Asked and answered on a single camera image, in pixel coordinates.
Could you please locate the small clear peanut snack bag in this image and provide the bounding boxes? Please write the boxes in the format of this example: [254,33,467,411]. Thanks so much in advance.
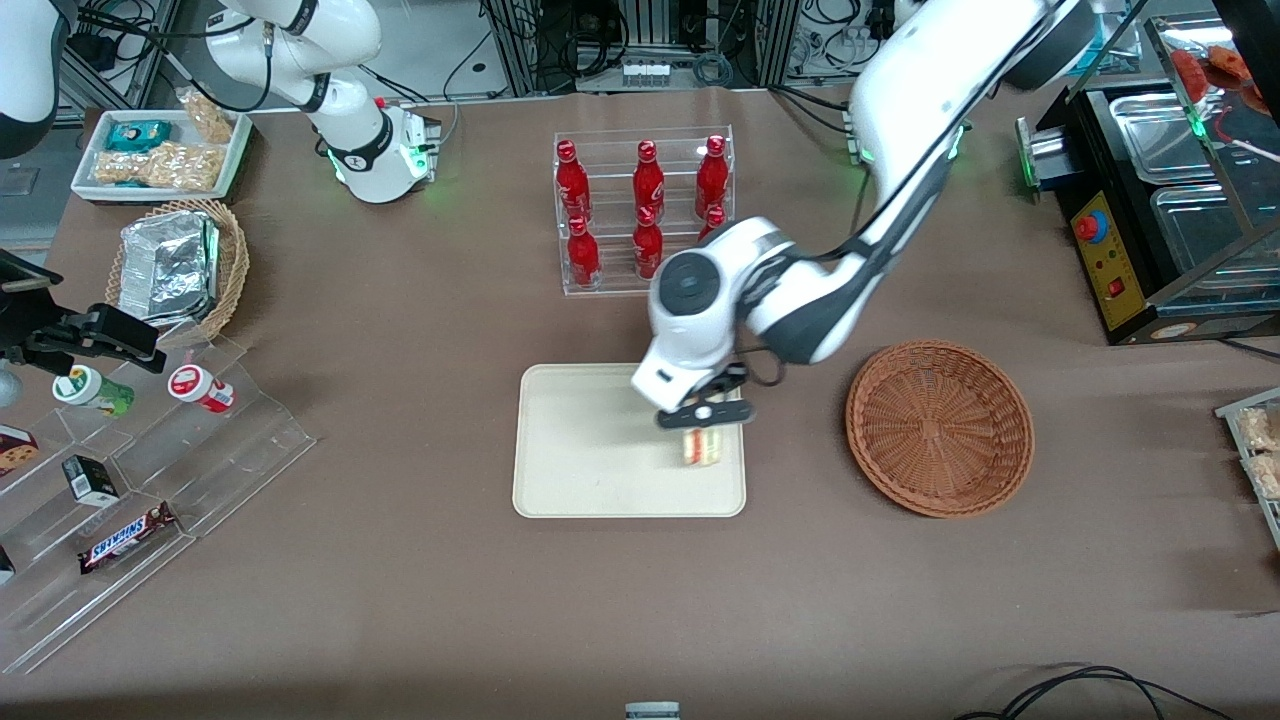
[178,88,235,146]

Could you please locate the clear acrylic bottle rack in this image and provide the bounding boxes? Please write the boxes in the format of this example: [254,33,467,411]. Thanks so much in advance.
[553,125,736,297]

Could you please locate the brown round wicker basket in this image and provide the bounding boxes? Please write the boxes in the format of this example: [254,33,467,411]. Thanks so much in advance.
[845,340,1036,519]

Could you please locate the silver foil packs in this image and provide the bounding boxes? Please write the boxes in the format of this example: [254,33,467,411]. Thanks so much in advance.
[118,210,221,326]

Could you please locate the cream rectangular serving tray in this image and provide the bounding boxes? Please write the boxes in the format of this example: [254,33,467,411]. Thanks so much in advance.
[512,362,748,519]

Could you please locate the light wicker basket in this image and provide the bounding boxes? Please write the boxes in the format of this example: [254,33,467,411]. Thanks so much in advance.
[105,198,251,346]

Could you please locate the tray with rice snacks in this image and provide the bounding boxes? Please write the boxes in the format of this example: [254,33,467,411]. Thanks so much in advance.
[1215,388,1280,551]

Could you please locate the green snack canister white lid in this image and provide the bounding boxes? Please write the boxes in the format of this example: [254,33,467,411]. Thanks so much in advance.
[52,365,136,418]

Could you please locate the Snickers chocolate bar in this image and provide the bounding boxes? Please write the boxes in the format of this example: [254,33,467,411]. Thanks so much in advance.
[78,502,179,574]

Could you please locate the black floor cable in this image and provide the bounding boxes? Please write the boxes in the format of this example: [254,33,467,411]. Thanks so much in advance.
[955,664,1236,720]

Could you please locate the red snack canister white lid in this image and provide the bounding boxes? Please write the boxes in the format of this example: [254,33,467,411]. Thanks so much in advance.
[167,365,236,414]

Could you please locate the teal snack packet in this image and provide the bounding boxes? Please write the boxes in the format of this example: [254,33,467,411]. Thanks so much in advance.
[105,120,173,153]

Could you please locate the white plastic snack bin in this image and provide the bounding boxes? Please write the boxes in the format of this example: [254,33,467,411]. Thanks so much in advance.
[72,108,253,206]

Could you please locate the clear acrylic stepped display stand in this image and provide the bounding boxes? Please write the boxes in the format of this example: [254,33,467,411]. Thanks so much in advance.
[0,335,317,676]

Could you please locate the small black carton box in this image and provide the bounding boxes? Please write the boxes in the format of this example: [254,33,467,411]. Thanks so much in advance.
[62,455,121,506]

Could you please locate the black food warmer appliance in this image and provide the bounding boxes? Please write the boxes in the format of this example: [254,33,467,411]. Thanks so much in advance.
[1015,10,1280,346]

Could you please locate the brown cookie box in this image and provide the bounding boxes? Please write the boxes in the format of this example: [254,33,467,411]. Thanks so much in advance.
[0,425,41,477]

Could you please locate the silver metal cylinder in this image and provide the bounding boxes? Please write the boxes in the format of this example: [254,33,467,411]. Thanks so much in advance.
[1015,118,1067,191]

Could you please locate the large clear peanut snack bag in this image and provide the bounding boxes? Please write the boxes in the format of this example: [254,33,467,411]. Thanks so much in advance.
[95,142,223,191]

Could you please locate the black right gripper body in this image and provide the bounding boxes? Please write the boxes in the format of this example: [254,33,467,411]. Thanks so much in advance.
[0,250,61,361]

